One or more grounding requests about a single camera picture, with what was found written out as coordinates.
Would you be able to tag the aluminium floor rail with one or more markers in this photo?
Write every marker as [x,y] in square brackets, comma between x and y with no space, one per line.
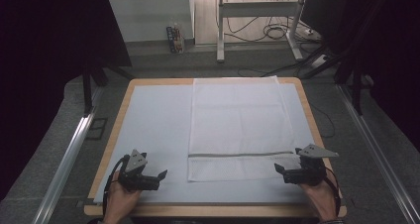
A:
[379,158]
[64,171]

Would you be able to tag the white panel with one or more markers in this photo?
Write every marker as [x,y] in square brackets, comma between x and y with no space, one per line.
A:
[148,16]

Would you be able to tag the white power strip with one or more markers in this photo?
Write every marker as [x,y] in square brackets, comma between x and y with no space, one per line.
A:
[311,33]
[319,60]

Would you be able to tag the pale blue table mat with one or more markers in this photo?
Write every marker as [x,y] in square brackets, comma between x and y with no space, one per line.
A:
[155,125]

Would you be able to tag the pack of bottles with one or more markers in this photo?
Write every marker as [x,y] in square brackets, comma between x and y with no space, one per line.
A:
[175,39]

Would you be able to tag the white towel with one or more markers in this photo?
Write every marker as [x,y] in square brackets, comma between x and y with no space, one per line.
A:
[237,118]

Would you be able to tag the person's right hand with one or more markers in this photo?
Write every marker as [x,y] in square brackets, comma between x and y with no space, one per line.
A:
[322,197]

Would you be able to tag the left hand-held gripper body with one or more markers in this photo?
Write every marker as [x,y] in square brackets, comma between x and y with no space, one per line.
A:
[135,179]

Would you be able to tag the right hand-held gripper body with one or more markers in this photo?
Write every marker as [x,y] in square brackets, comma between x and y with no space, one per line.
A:
[307,176]

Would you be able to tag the black curtain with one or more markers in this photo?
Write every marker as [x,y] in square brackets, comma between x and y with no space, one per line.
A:
[49,52]
[396,52]

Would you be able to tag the white metal desk frame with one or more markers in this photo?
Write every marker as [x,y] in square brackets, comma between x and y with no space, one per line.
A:
[257,9]

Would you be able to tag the person's left hand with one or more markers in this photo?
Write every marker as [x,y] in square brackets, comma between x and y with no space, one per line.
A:
[119,202]

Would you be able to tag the black metal stand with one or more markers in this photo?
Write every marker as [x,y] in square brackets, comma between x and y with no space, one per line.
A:
[87,88]
[356,85]

